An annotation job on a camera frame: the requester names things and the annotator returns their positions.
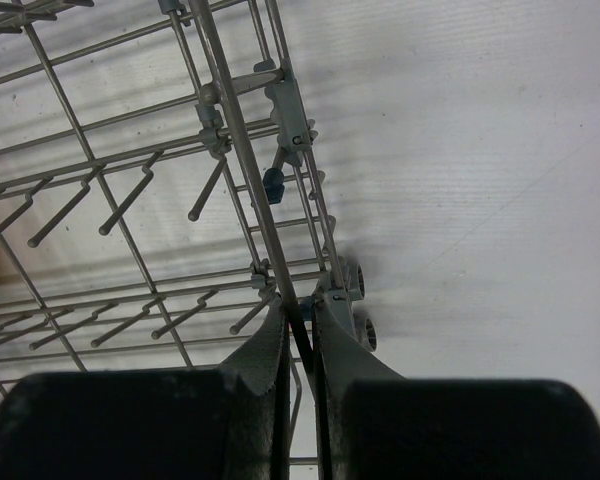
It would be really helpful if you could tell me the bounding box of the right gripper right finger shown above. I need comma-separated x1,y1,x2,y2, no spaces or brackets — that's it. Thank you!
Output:
312,308,600,479

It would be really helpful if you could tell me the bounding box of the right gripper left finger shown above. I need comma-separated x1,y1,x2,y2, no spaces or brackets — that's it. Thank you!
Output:
0,301,286,479

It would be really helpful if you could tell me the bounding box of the grey wire dish rack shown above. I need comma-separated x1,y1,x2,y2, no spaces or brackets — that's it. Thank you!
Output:
0,1,375,476

